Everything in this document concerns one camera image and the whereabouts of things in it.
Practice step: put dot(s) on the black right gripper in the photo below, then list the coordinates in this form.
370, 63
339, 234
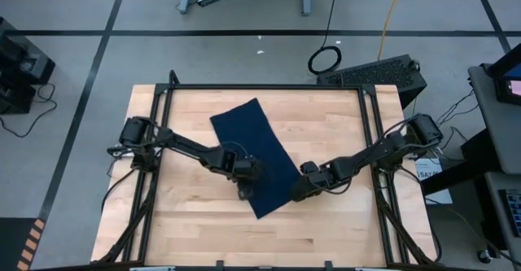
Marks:
323, 180

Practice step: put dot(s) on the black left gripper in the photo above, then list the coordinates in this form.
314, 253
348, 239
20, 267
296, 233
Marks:
244, 168

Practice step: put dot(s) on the navy blue towel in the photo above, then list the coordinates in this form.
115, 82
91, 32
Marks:
252, 136

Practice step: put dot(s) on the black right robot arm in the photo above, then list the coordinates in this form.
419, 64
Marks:
378, 149

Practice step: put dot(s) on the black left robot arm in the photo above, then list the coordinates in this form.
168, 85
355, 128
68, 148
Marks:
183, 142

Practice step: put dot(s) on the white labelled box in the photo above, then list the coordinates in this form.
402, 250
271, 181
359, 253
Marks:
435, 189

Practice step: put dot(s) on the black perforated computer tower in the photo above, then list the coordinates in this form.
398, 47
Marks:
374, 73

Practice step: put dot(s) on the black caster wheel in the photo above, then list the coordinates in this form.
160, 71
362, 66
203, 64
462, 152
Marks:
484, 256

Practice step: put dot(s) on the grey side desk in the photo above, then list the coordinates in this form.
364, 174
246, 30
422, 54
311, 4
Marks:
496, 132

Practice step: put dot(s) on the black keyboard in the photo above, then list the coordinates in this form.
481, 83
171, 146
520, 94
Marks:
513, 212

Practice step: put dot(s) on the black screen device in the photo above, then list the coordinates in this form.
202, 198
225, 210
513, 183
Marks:
509, 88

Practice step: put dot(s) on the black mat orange stripes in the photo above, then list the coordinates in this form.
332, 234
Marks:
12, 242

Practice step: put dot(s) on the black equipment stack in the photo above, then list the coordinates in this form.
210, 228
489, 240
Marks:
20, 59

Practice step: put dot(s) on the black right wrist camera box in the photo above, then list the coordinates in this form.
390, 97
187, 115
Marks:
310, 168

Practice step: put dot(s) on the black metal table frame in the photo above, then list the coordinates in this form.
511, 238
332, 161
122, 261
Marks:
264, 86

